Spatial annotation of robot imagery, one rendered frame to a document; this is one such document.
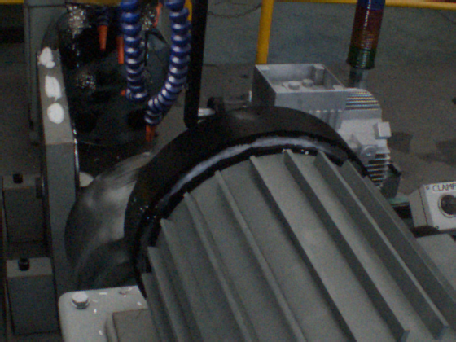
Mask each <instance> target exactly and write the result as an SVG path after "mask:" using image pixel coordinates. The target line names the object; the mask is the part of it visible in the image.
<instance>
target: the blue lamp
mask: <svg viewBox="0 0 456 342"><path fill-rule="evenodd" d="M385 2H386V0H357V4H359V5H360V6H362V7H365V8H370V9H371V10H382V9H384V6H385Z"/></svg>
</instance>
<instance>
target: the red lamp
mask: <svg viewBox="0 0 456 342"><path fill-rule="evenodd" d="M383 13H384V9H382V10H371V9H370V8H365V7H362V6H360V5H359V4H356V10H355V15H354V18H353V20H354V23H355V25H356V26H358V27H361V28H364V29H369V30H377V29H380V28H381V27H380V26H381V24H382V19H383V18H382V17H383Z"/></svg>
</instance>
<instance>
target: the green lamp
mask: <svg viewBox="0 0 456 342"><path fill-rule="evenodd" d="M376 51H377V48H376V49H373V50H365V49H361V48H357V47H356V46H354V45H352V44H351V42H350V44H349V53H348V57H347V61H348V62H349V63H350V64H352V65H354V66H356V67H359V68H371V67H372V66H374V63H375V53H376Z"/></svg>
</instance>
